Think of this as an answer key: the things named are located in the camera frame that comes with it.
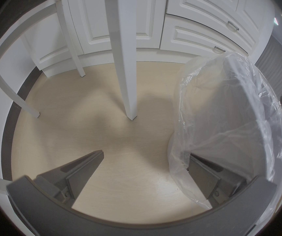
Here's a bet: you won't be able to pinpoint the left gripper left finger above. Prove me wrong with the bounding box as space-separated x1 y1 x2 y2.
34 150 105 206

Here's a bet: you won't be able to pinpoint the clear plastic bag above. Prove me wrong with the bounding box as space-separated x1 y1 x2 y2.
168 52 282 209

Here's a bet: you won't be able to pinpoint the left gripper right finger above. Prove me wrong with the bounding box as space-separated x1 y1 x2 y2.
184 151 252 209

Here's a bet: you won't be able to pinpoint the white trash bin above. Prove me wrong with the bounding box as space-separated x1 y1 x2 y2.
174 57 274 181

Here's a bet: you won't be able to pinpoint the white wardrobe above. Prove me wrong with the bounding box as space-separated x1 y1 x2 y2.
24 0 275 78

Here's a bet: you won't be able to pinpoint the white chair dark grey cushions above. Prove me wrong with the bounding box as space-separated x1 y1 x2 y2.
0 0 139 121

